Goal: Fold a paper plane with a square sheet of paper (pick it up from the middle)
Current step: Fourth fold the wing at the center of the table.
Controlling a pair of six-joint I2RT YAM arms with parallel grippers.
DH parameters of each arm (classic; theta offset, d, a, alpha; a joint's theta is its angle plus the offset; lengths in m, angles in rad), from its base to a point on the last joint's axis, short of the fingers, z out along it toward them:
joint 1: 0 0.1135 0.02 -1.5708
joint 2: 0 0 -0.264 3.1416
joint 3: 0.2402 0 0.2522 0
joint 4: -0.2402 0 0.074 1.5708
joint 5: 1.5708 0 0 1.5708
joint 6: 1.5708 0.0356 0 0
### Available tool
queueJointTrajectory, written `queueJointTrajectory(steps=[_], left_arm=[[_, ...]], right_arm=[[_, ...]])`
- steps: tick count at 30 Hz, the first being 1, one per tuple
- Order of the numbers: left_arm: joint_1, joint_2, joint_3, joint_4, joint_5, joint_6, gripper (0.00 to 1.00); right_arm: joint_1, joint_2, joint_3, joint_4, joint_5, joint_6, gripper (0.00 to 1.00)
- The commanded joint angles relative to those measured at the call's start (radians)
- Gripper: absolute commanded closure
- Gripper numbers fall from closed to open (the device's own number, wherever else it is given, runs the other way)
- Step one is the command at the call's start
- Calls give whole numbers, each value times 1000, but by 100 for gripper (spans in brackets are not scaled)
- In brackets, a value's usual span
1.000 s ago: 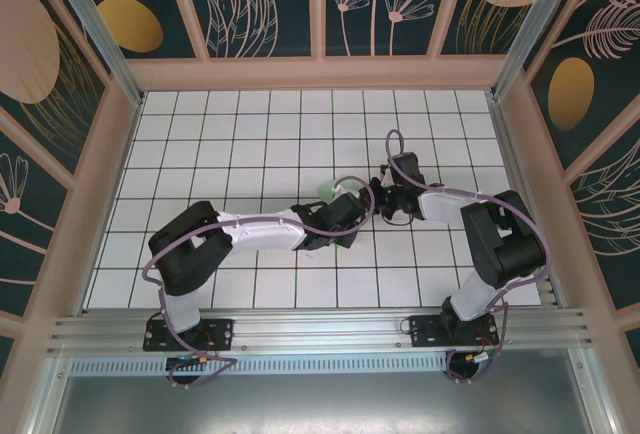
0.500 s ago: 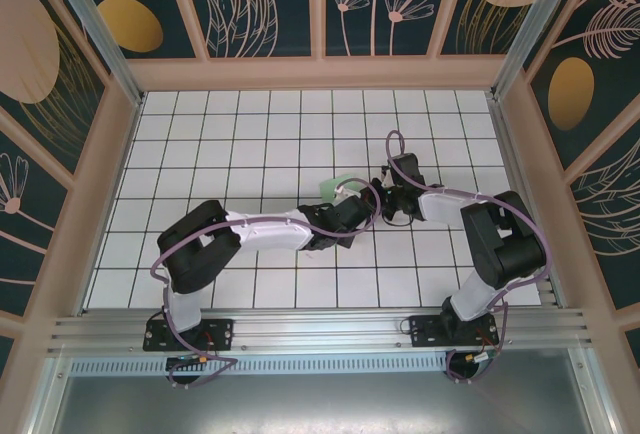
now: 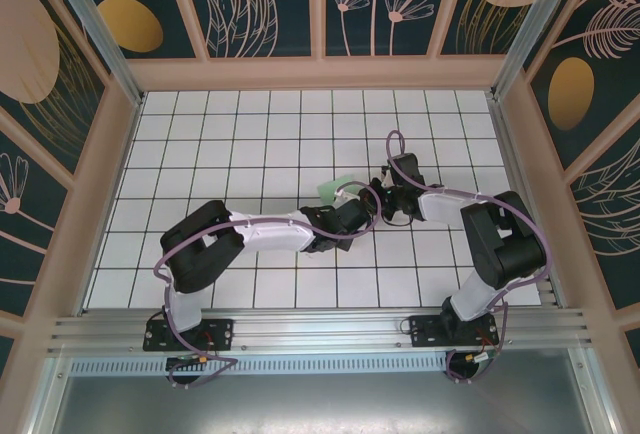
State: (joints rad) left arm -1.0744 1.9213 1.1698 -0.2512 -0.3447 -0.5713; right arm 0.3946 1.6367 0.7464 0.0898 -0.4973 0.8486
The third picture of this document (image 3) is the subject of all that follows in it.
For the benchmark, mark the aluminium side rail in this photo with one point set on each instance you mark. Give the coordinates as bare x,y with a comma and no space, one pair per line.
510,154

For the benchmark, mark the green paper sheet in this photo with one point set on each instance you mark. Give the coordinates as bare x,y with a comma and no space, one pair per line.
329,191

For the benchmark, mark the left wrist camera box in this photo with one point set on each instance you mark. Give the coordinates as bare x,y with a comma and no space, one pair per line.
345,196

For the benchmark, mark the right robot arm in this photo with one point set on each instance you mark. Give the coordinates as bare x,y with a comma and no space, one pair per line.
500,249

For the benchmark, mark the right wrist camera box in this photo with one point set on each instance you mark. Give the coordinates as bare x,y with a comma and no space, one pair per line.
384,176

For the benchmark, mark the aluminium corner post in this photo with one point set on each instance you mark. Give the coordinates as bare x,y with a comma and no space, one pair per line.
97,29
540,29

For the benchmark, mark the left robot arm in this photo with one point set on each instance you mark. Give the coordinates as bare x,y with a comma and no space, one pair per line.
200,254

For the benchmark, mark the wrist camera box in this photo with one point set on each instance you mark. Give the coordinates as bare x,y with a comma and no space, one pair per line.
345,196
384,176

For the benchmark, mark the long aluminium base rail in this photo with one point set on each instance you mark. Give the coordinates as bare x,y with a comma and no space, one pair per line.
320,326

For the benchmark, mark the grey metal sheet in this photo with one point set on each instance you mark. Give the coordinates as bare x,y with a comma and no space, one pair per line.
320,404

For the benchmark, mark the black controller board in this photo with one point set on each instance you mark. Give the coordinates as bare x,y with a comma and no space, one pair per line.
185,361

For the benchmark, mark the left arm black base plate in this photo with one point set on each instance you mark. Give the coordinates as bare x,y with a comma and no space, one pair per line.
220,329

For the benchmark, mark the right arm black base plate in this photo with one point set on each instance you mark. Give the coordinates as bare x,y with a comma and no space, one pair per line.
422,331

